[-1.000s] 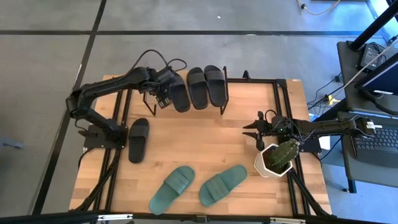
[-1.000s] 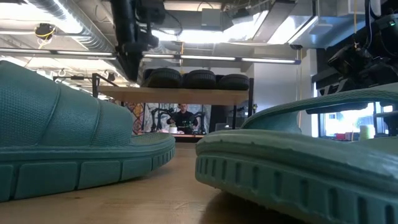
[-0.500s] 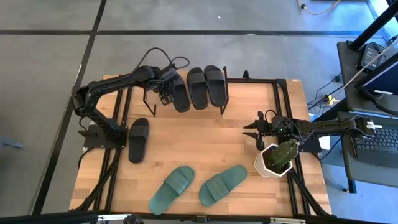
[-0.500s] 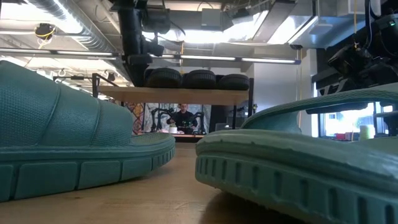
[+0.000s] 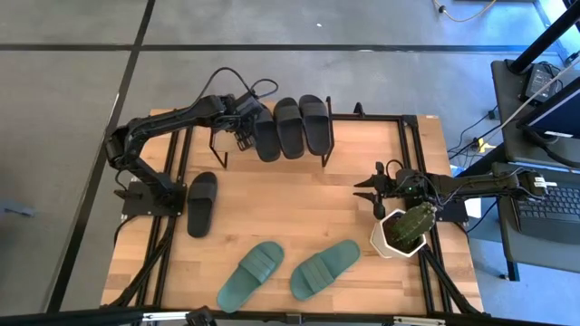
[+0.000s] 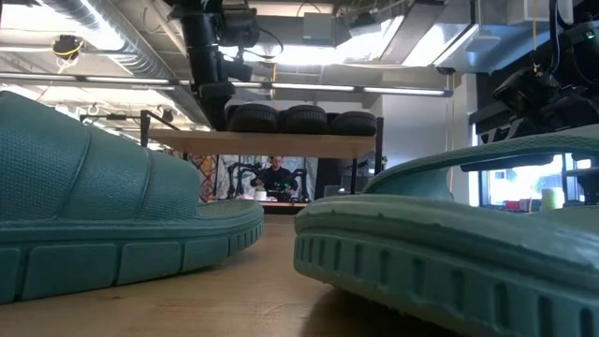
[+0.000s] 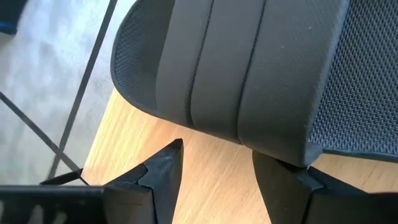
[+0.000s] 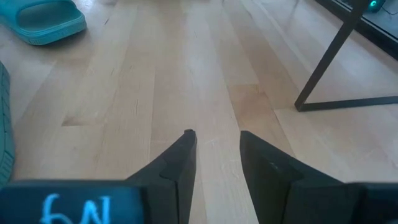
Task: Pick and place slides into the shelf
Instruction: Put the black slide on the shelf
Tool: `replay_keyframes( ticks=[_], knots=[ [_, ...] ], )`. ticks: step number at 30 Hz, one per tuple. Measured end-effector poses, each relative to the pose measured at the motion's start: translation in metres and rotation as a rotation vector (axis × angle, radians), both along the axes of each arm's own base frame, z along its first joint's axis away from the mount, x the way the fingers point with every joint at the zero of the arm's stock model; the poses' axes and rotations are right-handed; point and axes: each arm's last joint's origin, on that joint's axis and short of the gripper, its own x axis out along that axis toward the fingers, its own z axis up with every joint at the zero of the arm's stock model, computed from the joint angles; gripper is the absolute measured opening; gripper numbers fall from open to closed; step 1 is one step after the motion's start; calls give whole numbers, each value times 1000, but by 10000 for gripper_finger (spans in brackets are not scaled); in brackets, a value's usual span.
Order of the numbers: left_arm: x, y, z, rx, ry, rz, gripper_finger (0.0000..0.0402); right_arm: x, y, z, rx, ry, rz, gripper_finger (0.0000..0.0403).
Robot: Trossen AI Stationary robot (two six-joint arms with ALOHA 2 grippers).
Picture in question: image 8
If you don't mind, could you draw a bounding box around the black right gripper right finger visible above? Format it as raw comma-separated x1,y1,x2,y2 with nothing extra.
239,130,359,224

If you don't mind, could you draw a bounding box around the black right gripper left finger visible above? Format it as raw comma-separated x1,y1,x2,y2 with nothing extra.
125,128,199,224

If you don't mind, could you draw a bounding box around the green rubber slide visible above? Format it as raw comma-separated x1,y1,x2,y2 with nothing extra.
0,0,88,46
0,60,16,188

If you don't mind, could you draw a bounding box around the blue tape label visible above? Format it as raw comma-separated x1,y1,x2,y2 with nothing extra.
0,185,144,224

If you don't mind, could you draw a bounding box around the wooden shelf with black frame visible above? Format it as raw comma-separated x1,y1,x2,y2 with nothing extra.
294,0,398,113

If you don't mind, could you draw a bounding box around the black metal table frame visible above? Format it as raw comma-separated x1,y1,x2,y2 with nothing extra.
315,0,398,62

